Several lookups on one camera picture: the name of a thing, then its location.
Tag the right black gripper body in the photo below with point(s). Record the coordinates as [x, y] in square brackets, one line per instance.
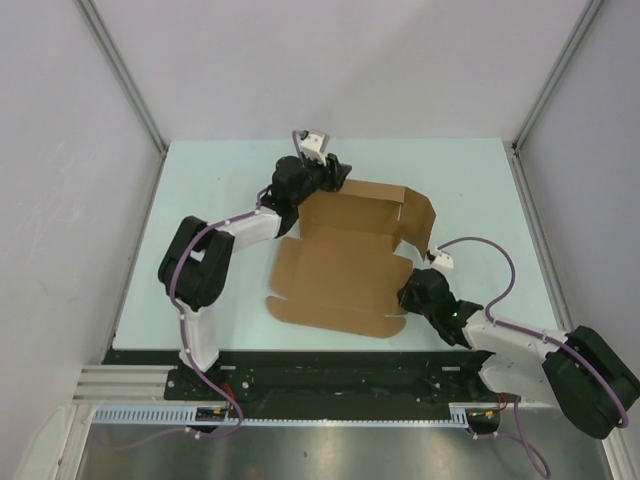
[410, 304]

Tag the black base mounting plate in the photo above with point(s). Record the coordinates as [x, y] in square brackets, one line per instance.
[436, 376]

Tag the aluminium front rail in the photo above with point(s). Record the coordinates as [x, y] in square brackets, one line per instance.
[121, 384]

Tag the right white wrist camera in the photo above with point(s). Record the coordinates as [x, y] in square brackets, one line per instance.
[440, 260]

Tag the brown cardboard box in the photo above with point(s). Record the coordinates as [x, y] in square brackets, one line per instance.
[342, 272]

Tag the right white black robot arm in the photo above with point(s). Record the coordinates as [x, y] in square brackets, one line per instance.
[540, 360]

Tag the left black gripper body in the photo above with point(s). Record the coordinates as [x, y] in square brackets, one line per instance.
[316, 176]

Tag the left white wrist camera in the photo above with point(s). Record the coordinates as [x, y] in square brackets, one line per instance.
[313, 145]

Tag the aluminium frame post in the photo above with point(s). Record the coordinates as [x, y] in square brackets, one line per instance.
[570, 49]
[115, 60]

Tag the right aluminium frame post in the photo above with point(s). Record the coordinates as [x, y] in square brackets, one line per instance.
[570, 49]

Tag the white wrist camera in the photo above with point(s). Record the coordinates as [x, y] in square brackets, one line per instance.
[440, 260]
[313, 145]

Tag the left aluminium frame post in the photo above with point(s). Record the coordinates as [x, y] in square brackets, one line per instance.
[115, 60]

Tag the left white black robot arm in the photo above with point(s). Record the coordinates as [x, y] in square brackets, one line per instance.
[195, 266]

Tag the grey slotted cable duct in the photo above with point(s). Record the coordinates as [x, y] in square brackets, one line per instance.
[451, 416]

